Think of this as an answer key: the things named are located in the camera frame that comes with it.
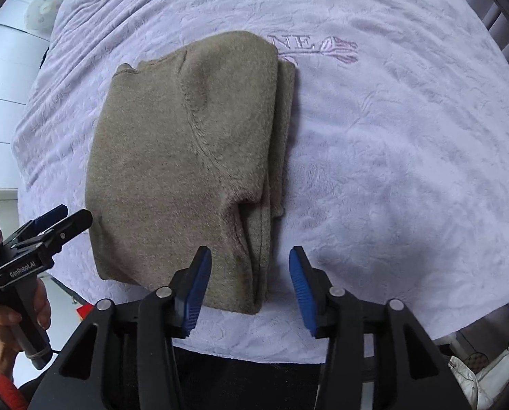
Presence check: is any white quilted jacket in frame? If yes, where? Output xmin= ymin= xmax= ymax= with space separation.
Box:
xmin=446 ymin=330 xmax=509 ymax=410

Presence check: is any lavender embossed blanket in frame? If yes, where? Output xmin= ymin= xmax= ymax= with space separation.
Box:
xmin=11 ymin=0 xmax=509 ymax=365

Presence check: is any person's left hand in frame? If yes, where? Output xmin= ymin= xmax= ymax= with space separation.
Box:
xmin=0 ymin=279 xmax=52 ymax=382

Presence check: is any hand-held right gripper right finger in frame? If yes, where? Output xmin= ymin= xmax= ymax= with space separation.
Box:
xmin=289 ymin=245 xmax=473 ymax=410

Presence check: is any grey pleated curtain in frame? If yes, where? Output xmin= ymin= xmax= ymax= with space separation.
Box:
xmin=434 ymin=0 xmax=509 ymax=71

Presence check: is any person's left forearm red sleeve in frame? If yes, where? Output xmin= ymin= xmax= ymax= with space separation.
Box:
xmin=0 ymin=345 xmax=30 ymax=410

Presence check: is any olive fleece sweater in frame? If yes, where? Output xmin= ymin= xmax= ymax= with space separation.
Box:
xmin=85 ymin=31 xmax=300 ymax=314

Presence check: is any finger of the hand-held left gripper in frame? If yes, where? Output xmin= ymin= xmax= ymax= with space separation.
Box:
xmin=4 ymin=209 xmax=94 ymax=261
xmin=17 ymin=205 xmax=70 ymax=236

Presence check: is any round white spotted pillow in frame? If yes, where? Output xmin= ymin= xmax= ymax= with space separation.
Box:
xmin=24 ymin=0 xmax=63 ymax=33

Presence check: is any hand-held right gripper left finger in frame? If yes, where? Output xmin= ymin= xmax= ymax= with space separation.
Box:
xmin=32 ymin=245 xmax=212 ymax=410

